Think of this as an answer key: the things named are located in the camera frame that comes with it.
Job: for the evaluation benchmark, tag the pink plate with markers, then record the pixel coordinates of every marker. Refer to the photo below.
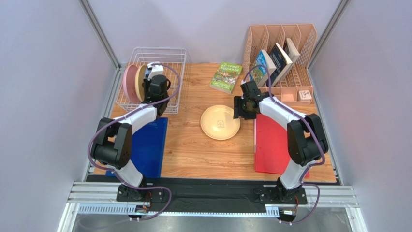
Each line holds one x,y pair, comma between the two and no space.
128,83

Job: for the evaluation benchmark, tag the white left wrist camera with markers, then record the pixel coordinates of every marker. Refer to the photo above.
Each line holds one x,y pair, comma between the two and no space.
153,69

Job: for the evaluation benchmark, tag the small white cube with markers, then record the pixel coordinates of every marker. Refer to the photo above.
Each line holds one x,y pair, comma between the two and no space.
304,96

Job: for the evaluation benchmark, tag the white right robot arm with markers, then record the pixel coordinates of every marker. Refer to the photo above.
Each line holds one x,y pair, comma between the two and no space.
306,139

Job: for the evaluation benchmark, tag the dark blue upright book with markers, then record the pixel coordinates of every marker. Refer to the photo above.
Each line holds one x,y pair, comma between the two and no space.
282,62

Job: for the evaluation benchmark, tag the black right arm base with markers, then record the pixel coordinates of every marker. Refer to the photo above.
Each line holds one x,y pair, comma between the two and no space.
280,195

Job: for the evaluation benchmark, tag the beige upright book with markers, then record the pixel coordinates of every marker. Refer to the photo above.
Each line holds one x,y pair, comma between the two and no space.
291,50

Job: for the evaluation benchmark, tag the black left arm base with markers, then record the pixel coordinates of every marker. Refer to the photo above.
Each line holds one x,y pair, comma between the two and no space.
128,194

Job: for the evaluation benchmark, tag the white wire dish rack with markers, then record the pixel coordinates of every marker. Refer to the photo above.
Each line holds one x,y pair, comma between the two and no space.
173,61

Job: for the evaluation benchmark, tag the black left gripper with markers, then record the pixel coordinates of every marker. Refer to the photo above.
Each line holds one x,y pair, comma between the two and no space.
146,84

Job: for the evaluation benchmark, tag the cream plate with bear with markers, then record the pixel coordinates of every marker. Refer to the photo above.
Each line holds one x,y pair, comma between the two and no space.
217,122

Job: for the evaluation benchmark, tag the black base mat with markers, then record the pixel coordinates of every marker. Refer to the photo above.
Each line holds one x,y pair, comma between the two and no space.
191,195

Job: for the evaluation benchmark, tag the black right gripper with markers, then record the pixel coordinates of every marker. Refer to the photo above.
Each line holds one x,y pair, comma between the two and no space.
239,107

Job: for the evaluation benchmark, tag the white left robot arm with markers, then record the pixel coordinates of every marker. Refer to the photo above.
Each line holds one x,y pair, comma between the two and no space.
142,115

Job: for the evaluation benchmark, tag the colourful upright book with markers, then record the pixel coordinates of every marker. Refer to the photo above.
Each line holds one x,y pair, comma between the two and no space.
265,68

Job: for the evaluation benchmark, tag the peach plastic file organizer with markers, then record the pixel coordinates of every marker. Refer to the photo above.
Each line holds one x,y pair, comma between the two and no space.
265,37

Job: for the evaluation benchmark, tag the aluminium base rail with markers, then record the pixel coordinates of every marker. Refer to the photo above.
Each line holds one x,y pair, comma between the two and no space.
100,197

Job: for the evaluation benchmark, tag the blue folder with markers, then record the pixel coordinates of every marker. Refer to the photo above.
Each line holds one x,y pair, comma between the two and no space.
148,148

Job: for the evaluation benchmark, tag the green paperback book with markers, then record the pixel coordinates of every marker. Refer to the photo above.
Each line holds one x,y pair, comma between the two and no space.
225,78

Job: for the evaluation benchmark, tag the red folder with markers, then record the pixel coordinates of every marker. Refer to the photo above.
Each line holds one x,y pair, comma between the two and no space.
271,149

